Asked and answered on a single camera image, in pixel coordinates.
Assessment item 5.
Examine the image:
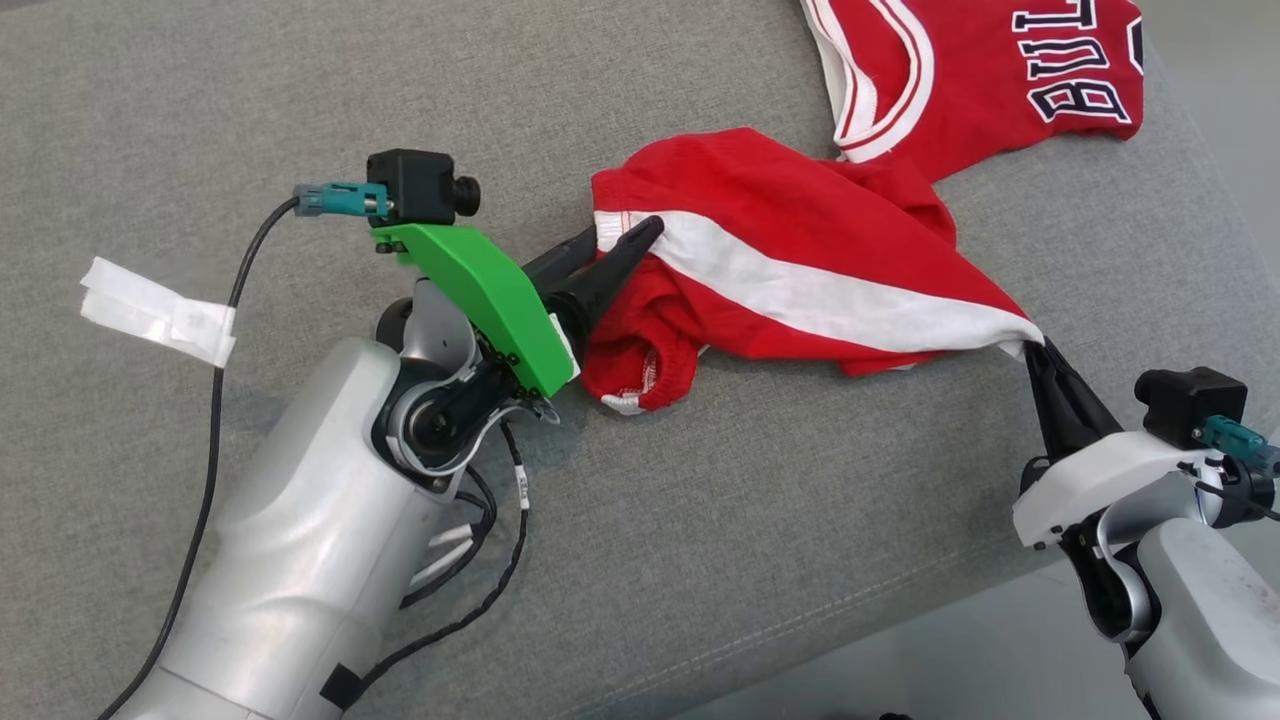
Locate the white tape cable tag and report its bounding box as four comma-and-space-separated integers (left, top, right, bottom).
80, 256, 239, 369

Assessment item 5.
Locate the red shorts white stripe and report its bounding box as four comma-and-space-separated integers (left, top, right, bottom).
578, 127, 1047, 417

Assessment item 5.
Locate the black cable teal plug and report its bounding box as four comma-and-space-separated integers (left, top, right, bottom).
95, 181, 392, 720
1178, 414, 1280, 523

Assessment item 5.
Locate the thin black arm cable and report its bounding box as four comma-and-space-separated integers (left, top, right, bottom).
345, 420, 532, 703

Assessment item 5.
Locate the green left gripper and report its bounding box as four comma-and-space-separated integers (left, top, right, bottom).
372, 214, 667, 422

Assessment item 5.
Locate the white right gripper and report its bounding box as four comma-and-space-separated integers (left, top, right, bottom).
1012, 338, 1227, 550

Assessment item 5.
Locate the red basketball jersey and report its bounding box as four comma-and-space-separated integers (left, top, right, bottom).
799, 0, 1145, 184

